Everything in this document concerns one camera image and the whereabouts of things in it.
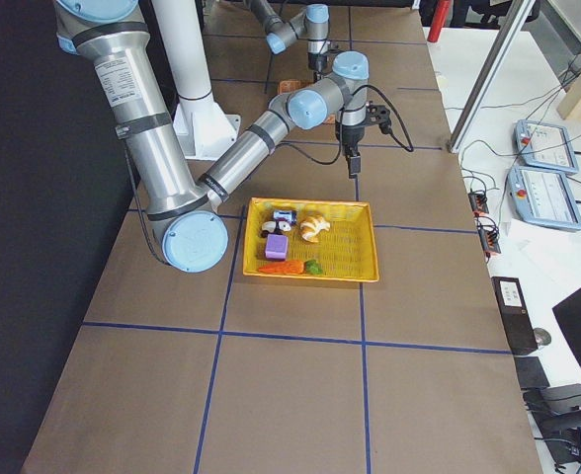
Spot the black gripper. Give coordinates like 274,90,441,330
335,121,366,179
307,52,328,72

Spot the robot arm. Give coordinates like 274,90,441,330
54,1,369,273
243,0,330,76

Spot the brown wicker basket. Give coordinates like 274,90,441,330
277,79,312,95

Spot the yellow woven plastic basket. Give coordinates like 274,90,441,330
243,197,379,282

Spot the toy croissant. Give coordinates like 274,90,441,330
299,214,331,243

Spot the purple foam cube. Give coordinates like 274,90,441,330
265,233,289,261

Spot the toy carrot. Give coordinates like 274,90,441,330
258,259,324,276

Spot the red cylinder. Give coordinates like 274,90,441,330
427,0,453,43

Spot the upper teach pendant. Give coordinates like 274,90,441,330
514,119,579,175

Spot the teach pendant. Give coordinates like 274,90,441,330
514,119,579,175
507,166,581,231

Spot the lower teach pendant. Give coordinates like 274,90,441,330
507,166,581,231

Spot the black box with label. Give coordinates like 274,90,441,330
491,276,538,356

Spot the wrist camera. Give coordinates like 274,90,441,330
365,102,392,135

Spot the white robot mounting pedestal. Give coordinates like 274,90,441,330
152,0,241,161

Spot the aluminium frame post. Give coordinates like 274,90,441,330
448,0,536,153

